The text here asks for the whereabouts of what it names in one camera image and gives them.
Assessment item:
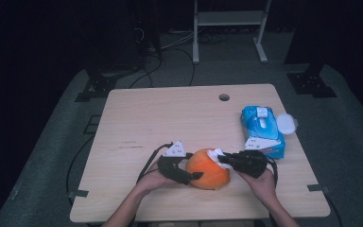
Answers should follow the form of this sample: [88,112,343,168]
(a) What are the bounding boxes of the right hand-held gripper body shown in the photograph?
[233,137,282,180]

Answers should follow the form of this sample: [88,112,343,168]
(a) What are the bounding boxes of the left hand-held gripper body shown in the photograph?
[157,140,192,185]

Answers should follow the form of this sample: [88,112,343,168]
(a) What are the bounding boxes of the orange helmet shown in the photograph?
[184,148,232,191]

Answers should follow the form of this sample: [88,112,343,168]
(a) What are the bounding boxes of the white wet wipe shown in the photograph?
[206,148,231,169]

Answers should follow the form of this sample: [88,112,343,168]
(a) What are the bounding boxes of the blue wet wipe pack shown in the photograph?
[240,105,286,160]

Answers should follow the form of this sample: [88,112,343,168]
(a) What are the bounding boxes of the person's left hand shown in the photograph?
[136,162,179,194]

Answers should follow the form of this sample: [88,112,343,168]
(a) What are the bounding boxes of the person's right hand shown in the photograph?
[236,168,280,206]

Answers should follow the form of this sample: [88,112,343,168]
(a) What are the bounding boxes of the white round lid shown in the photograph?
[276,113,299,135]

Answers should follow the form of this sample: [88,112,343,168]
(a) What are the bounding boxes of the grey tape strip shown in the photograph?
[306,183,331,194]
[67,189,90,201]

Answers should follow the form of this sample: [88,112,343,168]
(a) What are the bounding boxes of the black stand base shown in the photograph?
[75,70,121,103]
[286,62,338,98]

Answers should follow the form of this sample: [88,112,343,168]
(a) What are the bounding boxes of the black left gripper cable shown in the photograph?
[135,142,174,183]

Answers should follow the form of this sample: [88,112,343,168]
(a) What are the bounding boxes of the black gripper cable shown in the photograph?
[135,142,174,183]
[264,155,279,187]

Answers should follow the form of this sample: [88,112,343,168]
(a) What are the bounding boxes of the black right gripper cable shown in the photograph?
[264,155,279,187]

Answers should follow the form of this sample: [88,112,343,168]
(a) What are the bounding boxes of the black floor cable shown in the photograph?
[65,135,95,206]
[128,51,164,90]
[323,192,344,227]
[166,46,197,87]

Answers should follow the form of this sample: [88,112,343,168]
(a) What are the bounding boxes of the white floor cables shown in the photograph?
[162,30,195,51]

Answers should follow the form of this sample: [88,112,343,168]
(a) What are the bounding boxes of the white metal stand frame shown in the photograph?
[192,0,272,65]

